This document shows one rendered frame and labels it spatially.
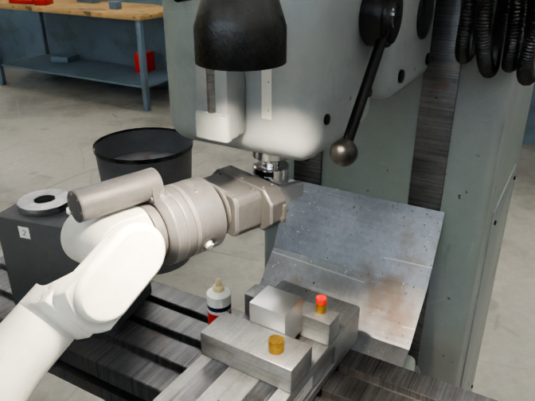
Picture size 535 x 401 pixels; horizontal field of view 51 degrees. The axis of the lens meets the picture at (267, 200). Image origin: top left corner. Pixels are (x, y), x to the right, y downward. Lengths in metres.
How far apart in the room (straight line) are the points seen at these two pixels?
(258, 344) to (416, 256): 0.41
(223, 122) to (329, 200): 0.58
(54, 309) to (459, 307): 0.81
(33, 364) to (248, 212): 0.28
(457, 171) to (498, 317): 1.75
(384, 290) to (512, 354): 1.51
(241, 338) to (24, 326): 0.33
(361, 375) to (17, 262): 0.62
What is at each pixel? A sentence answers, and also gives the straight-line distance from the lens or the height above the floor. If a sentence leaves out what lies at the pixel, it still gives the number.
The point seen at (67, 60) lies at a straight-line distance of 6.82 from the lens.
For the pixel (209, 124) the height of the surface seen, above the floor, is 1.36.
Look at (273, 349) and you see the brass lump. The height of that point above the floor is 1.04.
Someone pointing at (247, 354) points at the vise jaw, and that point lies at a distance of 0.79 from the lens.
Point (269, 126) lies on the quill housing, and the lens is 0.61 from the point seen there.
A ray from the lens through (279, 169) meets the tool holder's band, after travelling 0.72.
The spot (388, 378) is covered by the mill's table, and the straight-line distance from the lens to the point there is 0.93.
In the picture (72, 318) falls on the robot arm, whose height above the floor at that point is 1.21.
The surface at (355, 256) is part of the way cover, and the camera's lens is 1.12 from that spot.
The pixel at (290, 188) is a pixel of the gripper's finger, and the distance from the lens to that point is 0.73.
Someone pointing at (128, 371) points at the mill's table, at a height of 0.92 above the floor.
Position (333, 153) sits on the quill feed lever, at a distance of 0.59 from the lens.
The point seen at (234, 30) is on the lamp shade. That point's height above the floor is 1.48.
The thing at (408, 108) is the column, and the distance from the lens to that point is 1.04.
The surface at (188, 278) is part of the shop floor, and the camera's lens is 2.84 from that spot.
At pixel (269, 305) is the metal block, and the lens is 0.82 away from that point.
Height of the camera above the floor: 1.54
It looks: 25 degrees down
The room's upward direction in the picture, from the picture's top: straight up
